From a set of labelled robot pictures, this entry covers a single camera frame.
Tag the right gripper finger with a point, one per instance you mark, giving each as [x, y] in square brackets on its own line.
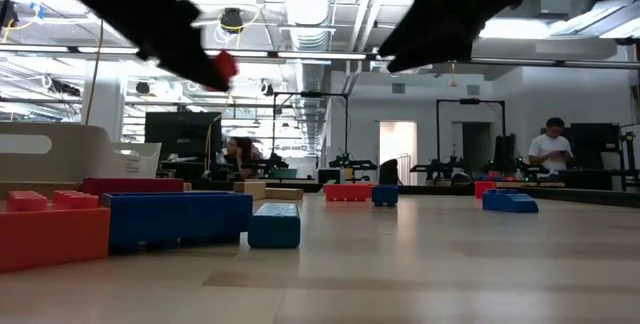
[430, 44]

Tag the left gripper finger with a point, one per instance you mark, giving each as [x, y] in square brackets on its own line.
[185, 54]

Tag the orange-red block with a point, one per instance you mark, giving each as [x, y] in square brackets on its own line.
[226, 66]

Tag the red wooden block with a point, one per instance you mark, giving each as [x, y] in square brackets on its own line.
[130, 185]

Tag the pale wooden block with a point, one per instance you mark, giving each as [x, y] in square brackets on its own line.
[252, 189]

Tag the small red wedge block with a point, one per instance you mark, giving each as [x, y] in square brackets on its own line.
[479, 189]

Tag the blue toy brick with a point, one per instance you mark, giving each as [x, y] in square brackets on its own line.
[175, 224]
[510, 203]
[385, 195]

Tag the red-orange toy brick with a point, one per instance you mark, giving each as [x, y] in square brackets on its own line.
[347, 193]

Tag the natural wooden block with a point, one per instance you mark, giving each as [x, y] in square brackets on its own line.
[188, 187]
[40, 186]
[285, 194]

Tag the small blue brick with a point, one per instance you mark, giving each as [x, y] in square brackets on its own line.
[274, 229]

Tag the orange toy brick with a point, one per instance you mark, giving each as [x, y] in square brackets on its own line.
[50, 239]

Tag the overhead beam with lights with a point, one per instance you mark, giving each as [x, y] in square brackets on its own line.
[320, 55]

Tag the person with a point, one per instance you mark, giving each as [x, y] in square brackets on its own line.
[549, 149]
[240, 156]

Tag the black background robot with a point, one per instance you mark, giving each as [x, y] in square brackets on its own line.
[437, 169]
[350, 164]

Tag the black office chair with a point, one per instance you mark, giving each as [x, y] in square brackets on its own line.
[388, 171]

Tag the white plastic bin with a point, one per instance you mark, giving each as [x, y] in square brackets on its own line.
[75, 159]

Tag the teal box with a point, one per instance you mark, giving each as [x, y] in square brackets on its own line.
[285, 174]

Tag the green wedge block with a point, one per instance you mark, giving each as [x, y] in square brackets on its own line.
[320, 191]

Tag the black cabinet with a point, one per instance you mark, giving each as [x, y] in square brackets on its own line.
[590, 144]

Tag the black overhead camera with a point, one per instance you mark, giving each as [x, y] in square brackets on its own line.
[231, 20]

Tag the black gantry frame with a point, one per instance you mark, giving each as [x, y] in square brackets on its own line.
[310, 94]
[470, 101]

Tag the black aluminium table frame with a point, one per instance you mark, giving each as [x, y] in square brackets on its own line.
[600, 196]

